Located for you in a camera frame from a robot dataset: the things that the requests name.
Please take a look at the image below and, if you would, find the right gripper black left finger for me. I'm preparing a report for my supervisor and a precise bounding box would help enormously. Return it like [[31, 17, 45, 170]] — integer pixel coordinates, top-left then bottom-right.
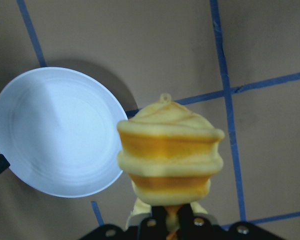
[[137, 206, 168, 240]]

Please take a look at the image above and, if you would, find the yellow sliced bread loaf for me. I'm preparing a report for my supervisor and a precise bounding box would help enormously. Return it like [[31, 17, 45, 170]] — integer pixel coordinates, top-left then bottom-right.
[[117, 93, 225, 240]]

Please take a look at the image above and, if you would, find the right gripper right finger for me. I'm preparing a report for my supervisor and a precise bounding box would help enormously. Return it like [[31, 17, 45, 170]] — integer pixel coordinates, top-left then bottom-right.
[[177, 204, 215, 240]]

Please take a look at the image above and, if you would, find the blue plate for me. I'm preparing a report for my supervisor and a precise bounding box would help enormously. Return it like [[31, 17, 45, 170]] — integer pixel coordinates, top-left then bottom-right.
[[0, 67, 127, 198]]

